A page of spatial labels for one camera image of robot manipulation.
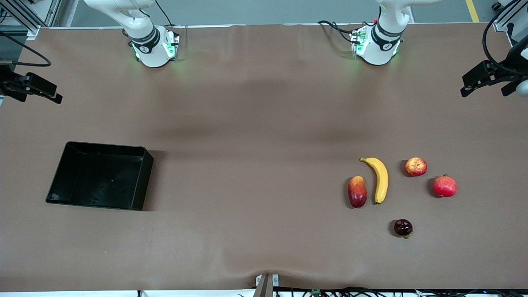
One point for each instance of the yellow banana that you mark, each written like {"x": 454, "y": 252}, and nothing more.
{"x": 381, "y": 177}

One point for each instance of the black caster wheel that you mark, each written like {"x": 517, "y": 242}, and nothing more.
{"x": 496, "y": 6}

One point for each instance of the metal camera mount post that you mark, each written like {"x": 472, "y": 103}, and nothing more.
{"x": 266, "y": 286}

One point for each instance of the aluminium frame post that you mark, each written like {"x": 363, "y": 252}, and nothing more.
{"x": 505, "y": 22}
{"x": 24, "y": 20}

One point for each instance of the small green circuit board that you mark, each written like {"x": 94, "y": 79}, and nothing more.
{"x": 316, "y": 292}

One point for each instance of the red yellow mango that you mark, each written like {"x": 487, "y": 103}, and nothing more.
{"x": 357, "y": 193}

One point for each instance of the red yellow apple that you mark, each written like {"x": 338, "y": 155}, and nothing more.
{"x": 416, "y": 167}

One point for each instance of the red pomegranate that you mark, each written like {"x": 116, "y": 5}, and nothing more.
{"x": 444, "y": 187}

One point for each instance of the black plastic box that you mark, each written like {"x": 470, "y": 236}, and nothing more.
{"x": 103, "y": 177}

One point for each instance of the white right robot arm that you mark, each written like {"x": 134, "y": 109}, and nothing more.
{"x": 152, "y": 53}

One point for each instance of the brown table mat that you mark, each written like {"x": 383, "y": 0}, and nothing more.
{"x": 247, "y": 123}

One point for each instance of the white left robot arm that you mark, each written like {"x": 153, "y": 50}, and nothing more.
{"x": 377, "y": 51}

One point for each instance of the dark purple mangosteen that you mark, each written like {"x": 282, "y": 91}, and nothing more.
{"x": 403, "y": 227}

